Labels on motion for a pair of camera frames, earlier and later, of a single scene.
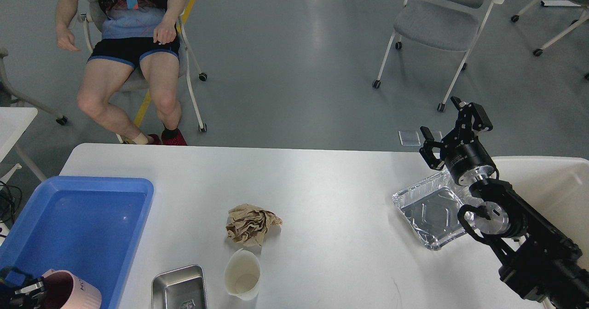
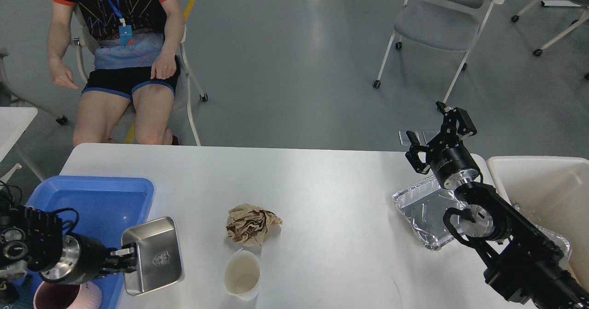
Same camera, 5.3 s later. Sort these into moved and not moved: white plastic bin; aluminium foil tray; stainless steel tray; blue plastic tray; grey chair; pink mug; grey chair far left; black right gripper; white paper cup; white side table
Moved: stainless steel tray; black right gripper
Not moved: grey chair far left; blue plastic tray; white side table; pink mug; white plastic bin; grey chair; white paper cup; aluminium foil tray
